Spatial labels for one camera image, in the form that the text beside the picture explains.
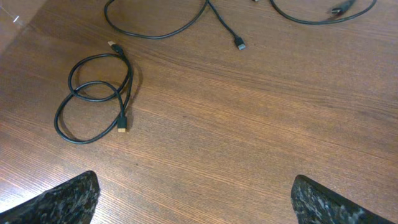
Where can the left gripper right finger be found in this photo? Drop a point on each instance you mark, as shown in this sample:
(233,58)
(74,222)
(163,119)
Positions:
(314,203)

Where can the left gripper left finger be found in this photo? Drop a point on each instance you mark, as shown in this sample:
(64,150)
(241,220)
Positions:
(73,201)

